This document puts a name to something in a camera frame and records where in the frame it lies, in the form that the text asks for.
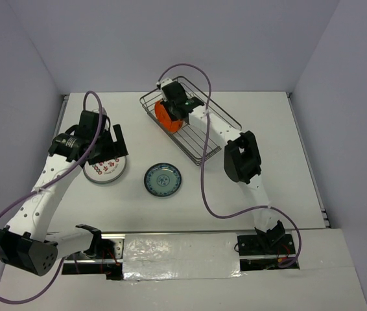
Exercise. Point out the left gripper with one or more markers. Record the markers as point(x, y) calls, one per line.
point(120, 149)

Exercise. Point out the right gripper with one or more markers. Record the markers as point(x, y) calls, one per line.
point(166, 104)

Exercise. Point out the orange plastic plate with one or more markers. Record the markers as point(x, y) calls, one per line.
point(164, 118)

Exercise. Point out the white plate red characters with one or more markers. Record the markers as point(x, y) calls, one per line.
point(105, 168)

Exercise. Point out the blue patterned plate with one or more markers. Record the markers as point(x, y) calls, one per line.
point(162, 180)

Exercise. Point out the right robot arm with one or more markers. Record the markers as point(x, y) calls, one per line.
point(242, 160)

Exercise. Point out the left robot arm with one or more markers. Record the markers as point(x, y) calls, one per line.
point(25, 242)

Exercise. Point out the silver foil tape strip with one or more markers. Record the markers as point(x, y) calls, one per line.
point(180, 256)

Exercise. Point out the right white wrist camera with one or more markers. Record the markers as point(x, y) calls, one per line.
point(161, 83)

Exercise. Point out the grey wire dish rack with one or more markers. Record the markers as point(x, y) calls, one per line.
point(188, 138)

